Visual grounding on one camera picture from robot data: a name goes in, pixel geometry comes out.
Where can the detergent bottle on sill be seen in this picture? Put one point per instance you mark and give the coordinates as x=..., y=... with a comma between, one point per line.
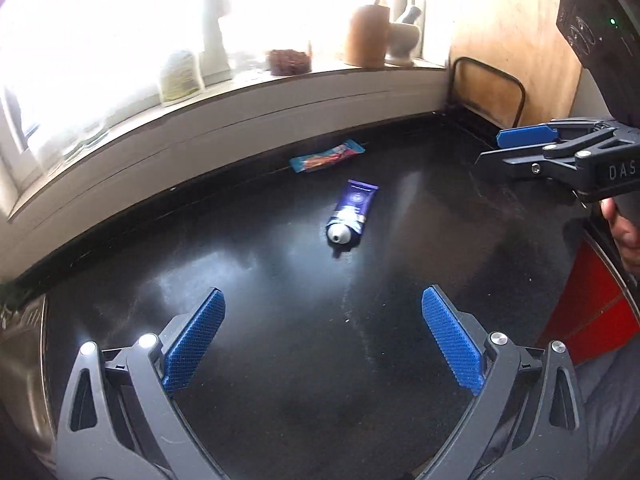
x=180, y=78

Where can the steel kitchen sink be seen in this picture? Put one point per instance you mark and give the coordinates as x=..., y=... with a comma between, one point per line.
x=24, y=390

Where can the black framed wooden board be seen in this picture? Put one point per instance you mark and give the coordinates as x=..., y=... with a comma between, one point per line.
x=486, y=90

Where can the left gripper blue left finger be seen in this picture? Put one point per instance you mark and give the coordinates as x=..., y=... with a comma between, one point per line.
x=185, y=340

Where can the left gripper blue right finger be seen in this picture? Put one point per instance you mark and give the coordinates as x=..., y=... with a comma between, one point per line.
x=455, y=344

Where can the purple toothpaste tube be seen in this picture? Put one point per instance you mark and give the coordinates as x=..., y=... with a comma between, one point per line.
x=346, y=223

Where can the dark jacket right sleeve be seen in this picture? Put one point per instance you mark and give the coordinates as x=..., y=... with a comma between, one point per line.
x=610, y=388

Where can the red trash bin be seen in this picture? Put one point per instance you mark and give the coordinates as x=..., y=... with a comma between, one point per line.
x=596, y=312

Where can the wooden utensil holder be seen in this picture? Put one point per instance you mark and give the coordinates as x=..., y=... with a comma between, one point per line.
x=367, y=37

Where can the blue snack wrapper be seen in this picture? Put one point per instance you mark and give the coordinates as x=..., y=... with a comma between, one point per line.
x=330, y=157

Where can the person right hand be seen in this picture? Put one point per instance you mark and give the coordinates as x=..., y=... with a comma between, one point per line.
x=625, y=235

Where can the black camera box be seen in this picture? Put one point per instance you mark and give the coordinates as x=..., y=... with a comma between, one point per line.
x=606, y=44

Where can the jar of brown contents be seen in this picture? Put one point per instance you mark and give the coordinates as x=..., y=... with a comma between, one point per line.
x=288, y=62

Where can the white mortar and pestle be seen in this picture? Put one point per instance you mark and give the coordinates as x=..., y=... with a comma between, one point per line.
x=404, y=37

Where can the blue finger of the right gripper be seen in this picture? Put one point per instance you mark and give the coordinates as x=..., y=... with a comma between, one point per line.
x=530, y=162
x=525, y=136

